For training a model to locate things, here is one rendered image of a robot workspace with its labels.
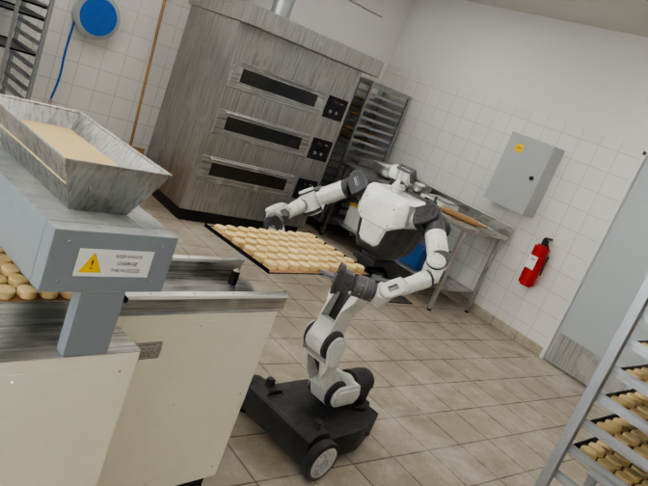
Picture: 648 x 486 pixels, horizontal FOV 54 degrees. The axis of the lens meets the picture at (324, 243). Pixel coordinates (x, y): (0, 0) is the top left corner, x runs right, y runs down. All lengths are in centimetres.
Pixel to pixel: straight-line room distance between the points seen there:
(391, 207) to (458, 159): 439
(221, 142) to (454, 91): 284
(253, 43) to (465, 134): 262
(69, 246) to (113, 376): 43
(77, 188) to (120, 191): 11
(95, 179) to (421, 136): 615
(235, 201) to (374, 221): 349
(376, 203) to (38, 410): 166
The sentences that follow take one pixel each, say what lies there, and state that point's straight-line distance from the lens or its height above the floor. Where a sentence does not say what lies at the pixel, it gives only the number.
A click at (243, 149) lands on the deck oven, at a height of 79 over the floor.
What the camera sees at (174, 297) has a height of 89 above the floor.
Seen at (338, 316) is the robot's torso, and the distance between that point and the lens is 289.
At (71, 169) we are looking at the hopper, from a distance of 157.
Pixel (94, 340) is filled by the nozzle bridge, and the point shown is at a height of 88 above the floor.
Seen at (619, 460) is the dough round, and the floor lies 97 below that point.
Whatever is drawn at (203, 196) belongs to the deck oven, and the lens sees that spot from 600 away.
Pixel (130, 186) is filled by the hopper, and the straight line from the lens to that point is 167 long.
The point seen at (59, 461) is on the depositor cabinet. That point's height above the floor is 51.
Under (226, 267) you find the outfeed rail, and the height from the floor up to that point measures 87.
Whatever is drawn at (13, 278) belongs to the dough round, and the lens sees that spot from 185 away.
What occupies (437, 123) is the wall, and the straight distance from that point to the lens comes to 742.
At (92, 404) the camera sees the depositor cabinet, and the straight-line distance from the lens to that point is 184.
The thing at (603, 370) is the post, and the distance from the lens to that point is 197.
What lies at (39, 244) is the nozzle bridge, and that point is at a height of 112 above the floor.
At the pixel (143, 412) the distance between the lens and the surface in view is 226.
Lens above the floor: 170
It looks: 14 degrees down
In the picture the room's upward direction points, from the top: 21 degrees clockwise
